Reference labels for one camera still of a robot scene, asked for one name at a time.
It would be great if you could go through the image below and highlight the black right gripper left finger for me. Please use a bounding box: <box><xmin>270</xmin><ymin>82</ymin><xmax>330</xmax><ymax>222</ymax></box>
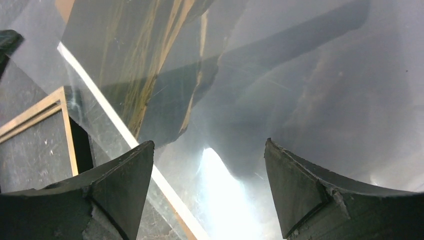
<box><xmin>0</xmin><ymin>140</ymin><xmax>155</xmax><ymax>240</ymax></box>

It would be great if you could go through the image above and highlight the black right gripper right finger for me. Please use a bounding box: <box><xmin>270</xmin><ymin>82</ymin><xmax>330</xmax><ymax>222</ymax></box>
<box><xmin>264</xmin><ymin>139</ymin><xmax>424</xmax><ymax>240</ymax></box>

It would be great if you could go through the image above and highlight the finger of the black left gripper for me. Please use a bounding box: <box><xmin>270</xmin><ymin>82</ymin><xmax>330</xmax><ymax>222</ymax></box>
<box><xmin>0</xmin><ymin>29</ymin><xmax>24</xmax><ymax>77</ymax></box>

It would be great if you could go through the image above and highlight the landscape photo print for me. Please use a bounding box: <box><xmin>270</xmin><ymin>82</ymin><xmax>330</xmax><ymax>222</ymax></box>
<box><xmin>62</xmin><ymin>0</ymin><xmax>424</xmax><ymax>240</ymax></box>

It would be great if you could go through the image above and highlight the brown backing board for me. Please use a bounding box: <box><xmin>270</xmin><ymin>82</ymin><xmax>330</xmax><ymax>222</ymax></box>
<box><xmin>54</xmin><ymin>0</ymin><xmax>75</xmax><ymax>24</ymax></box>

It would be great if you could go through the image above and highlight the wooden picture frame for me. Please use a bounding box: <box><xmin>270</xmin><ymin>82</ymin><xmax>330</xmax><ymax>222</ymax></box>
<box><xmin>0</xmin><ymin>86</ymin><xmax>80</xmax><ymax>177</ymax></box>

